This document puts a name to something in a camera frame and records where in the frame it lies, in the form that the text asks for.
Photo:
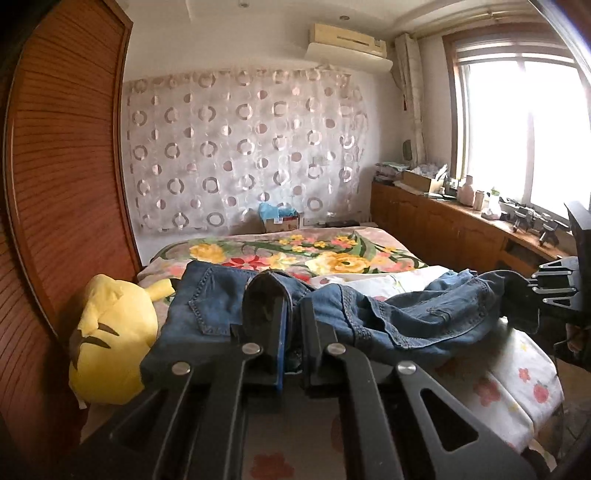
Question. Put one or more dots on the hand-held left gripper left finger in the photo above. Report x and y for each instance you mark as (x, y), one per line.
(280, 355)

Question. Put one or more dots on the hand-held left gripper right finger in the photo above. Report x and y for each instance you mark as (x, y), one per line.
(314, 362)

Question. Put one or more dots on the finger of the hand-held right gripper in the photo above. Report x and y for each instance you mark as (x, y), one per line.
(556, 268)
(556, 297)

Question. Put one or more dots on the light blue denim pants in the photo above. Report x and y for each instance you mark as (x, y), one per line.
(207, 300)

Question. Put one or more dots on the person's right hand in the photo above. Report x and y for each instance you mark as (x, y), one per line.
(575, 342)

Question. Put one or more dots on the black gripper parts on cabinet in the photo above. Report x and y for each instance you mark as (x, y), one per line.
(531, 219)

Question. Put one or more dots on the bed with floral sheets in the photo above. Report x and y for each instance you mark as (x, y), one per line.
(521, 369)

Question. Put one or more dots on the small metal cup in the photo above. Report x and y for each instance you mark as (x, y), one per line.
(480, 201)

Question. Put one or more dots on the yellow floral blanket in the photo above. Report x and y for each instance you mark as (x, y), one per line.
(337, 258)

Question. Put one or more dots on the pink bottle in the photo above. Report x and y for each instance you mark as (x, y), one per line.
(467, 191)

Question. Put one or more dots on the wooden low cabinet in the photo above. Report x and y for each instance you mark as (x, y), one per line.
(438, 226)

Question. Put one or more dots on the cardboard box with red label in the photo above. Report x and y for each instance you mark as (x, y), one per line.
(281, 224)

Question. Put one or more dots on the open cardboard box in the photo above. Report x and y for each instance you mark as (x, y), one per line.
(422, 182)

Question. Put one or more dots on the yellow plush toy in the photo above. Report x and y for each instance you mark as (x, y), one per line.
(113, 332)

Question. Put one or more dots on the stack of papers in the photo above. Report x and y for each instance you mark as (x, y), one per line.
(390, 171)

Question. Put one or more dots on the white patterned window curtain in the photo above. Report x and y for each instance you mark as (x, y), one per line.
(412, 101)

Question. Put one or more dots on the white air deflector panel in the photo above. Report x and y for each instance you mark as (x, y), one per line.
(351, 59)

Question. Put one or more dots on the wooden frame window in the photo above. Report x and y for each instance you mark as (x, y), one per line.
(521, 129)

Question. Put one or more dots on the dark oval wall ornament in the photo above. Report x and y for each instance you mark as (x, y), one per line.
(407, 148)

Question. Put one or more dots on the sheer circle pattern wall cloth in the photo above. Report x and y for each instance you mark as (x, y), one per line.
(231, 147)

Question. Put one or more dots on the beige wall air conditioner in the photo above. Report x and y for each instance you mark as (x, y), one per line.
(346, 39)

